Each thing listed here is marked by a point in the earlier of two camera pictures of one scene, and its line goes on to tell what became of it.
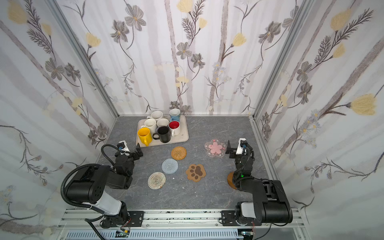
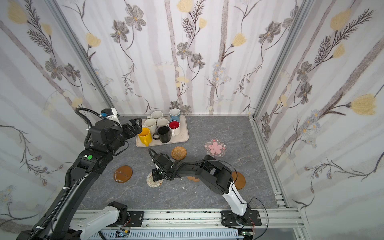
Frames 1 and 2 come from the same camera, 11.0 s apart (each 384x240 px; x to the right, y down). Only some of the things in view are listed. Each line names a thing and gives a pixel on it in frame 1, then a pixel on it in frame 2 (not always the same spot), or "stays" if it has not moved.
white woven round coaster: x=156 y=180 stays
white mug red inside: x=174 y=126 stays
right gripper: x=234 y=153 to x=162 y=167
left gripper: x=133 y=154 to x=128 y=130
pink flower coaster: x=215 y=148 stays
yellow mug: x=144 y=135 stays
